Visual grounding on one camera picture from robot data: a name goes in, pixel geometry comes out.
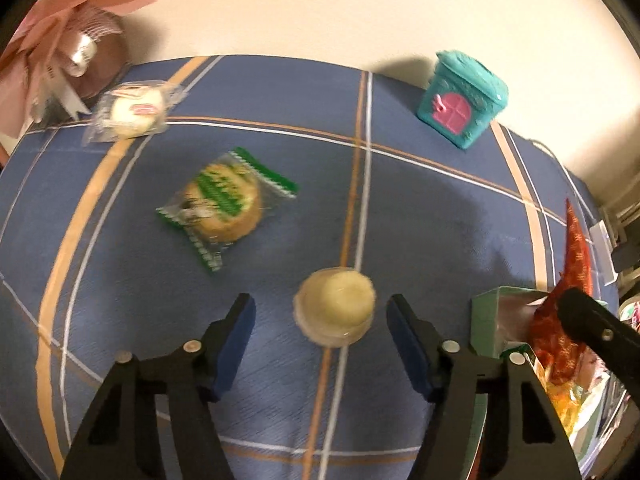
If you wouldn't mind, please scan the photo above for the green wrapped cookie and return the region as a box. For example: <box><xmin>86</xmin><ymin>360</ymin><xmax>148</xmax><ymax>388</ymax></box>
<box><xmin>156</xmin><ymin>146</ymin><xmax>300</xmax><ymax>275</ymax></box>

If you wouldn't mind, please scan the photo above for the pink paper flower bouquet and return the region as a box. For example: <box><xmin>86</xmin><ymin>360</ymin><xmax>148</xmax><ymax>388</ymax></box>
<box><xmin>0</xmin><ymin>0</ymin><xmax>168</xmax><ymax>156</ymax></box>

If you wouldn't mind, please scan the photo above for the clear wrapped white cake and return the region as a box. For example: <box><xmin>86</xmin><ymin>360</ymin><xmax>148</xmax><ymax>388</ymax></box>
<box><xmin>82</xmin><ymin>80</ymin><xmax>183</xmax><ymax>146</ymax></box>

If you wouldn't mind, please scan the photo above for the teal toy house box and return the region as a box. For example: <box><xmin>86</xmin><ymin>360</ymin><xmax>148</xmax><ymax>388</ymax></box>
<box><xmin>417</xmin><ymin>50</ymin><xmax>510</xmax><ymax>150</ymax></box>

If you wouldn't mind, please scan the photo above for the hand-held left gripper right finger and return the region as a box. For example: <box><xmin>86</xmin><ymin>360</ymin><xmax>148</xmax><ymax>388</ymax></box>
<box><xmin>386</xmin><ymin>294</ymin><xmax>583</xmax><ymax>480</ymax></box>

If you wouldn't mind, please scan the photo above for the light green cardboard box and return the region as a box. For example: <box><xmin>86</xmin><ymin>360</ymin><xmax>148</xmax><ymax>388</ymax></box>
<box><xmin>471</xmin><ymin>285</ymin><xmax>631</xmax><ymax>480</ymax></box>

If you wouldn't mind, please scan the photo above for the blue plaid tablecloth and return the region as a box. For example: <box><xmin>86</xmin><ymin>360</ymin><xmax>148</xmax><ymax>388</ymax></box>
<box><xmin>0</xmin><ymin>55</ymin><xmax>608</xmax><ymax>480</ymax></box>

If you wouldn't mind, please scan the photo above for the white round snack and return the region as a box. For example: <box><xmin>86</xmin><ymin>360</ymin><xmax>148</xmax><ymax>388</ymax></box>
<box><xmin>292</xmin><ymin>266</ymin><xmax>376</xmax><ymax>347</ymax></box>

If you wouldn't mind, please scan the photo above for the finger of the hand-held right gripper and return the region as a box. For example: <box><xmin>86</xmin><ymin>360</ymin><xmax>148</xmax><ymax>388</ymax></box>
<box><xmin>556</xmin><ymin>287</ymin><xmax>640</xmax><ymax>386</ymax></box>

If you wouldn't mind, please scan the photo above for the white power strip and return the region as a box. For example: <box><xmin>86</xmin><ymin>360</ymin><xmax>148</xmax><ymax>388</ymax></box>
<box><xmin>589</xmin><ymin>205</ymin><xmax>626</xmax><ymax>286</ymax></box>

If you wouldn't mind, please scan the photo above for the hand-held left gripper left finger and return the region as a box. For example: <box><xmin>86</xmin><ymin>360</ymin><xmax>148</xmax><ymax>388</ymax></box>
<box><xmin>60</xmin><ymin>292</ymin><xmax>257</xmax><ymax>480</ymax></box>

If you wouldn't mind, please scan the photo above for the red gold-print snack packet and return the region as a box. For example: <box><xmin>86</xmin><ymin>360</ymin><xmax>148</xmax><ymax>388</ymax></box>
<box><xmin>531</xmin><ymin>199</ymin><xmax>595</xmax><ymax>386</ymax></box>

